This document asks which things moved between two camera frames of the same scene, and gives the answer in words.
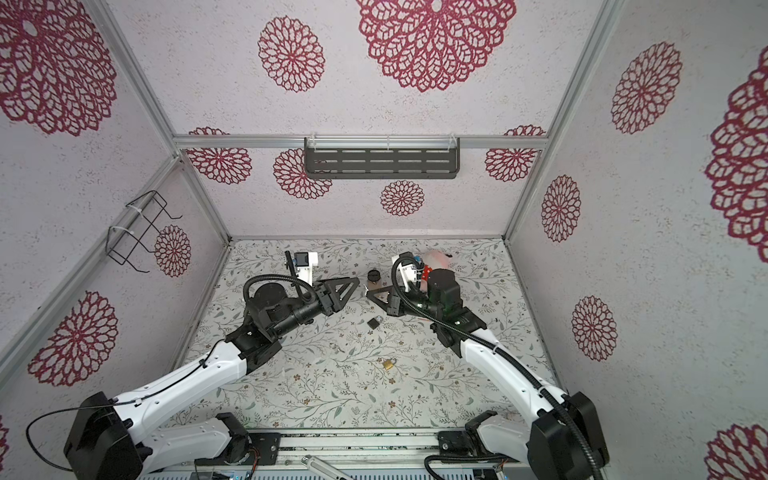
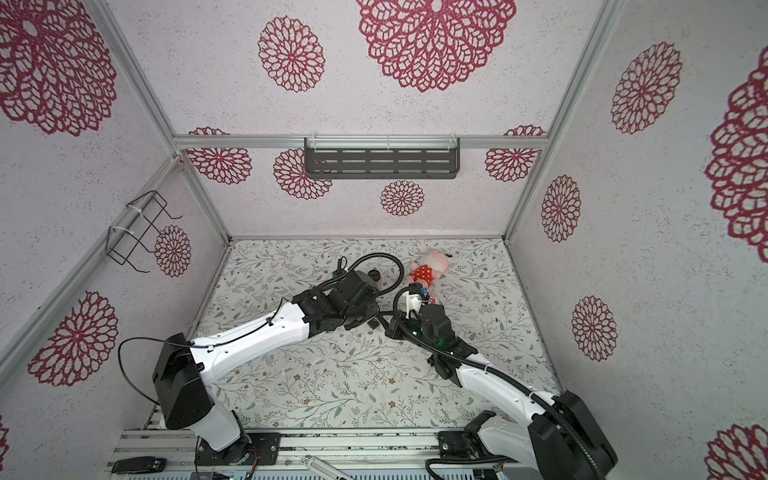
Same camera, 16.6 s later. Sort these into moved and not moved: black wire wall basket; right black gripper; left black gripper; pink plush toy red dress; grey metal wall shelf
Moved: right black gripper; left black gripper
Not moved: grey metal wall shelf; black wire wall basket; pink plush toy red dress
